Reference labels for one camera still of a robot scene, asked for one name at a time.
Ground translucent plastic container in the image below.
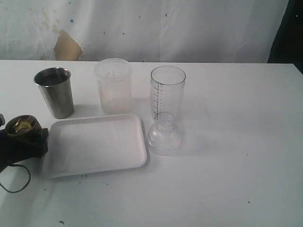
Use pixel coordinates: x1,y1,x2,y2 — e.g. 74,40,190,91
94,58,132,115

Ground brown wooden cup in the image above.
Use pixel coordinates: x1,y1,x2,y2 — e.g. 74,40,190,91
5,115,42,143

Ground clear graduated shaker body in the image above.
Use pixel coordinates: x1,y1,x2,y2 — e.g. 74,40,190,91
150,66,186,121

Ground stainless steel cup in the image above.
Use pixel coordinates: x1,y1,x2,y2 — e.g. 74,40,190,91
34,67,74,119

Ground white rectangular tray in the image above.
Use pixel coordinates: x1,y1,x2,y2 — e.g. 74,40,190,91
41,113,147,178

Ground brown food pieces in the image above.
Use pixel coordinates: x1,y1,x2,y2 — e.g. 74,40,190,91
13,118,32,134

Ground dark object at right edge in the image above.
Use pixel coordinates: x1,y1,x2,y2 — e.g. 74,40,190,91
268,0,303,72

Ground clear shaker lid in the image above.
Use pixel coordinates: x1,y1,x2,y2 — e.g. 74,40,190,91
147,112,182,156

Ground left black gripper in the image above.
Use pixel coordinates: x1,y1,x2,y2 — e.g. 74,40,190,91
0,128,49,172

